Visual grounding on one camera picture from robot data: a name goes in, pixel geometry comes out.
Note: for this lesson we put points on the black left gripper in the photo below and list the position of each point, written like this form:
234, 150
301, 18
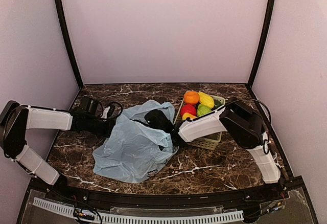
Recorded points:
109, 129

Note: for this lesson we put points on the light blue printed plastic bag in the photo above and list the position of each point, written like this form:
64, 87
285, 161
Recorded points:
134, 152

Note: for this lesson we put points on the orange persimmon fruit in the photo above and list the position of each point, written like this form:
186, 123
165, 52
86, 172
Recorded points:
191, 97

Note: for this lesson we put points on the light green round fruit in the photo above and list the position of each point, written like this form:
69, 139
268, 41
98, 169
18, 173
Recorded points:
203, 110

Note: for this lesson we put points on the yellow lemon fruit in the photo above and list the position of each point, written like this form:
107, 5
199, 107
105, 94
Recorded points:
206, 100

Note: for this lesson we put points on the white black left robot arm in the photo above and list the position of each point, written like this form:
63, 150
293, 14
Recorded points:
20, 123

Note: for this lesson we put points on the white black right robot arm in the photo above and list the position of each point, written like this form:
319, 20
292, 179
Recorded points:
244, 125

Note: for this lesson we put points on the yellow orange mango fruit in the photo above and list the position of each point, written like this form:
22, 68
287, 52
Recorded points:
186, 116

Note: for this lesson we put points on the large red fruit left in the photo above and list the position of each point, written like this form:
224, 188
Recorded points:
188, 108

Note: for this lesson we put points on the pale green perforated basket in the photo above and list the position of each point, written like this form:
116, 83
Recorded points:
207, 142

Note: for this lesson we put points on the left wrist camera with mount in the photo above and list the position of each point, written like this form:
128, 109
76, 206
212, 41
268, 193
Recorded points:
112, 111

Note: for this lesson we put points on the white slotted cable duct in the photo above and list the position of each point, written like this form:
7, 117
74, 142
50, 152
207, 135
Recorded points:
133, 215

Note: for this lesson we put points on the black left corner frame post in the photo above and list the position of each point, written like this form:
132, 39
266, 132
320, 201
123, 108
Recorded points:
68, 43

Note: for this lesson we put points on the black corner frame post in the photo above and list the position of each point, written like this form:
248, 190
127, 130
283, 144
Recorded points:
68, 43
261, 44

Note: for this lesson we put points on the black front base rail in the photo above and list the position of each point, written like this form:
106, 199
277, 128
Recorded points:
265, 203

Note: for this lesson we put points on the black right corner frame post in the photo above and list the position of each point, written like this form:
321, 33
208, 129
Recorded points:
261, 44

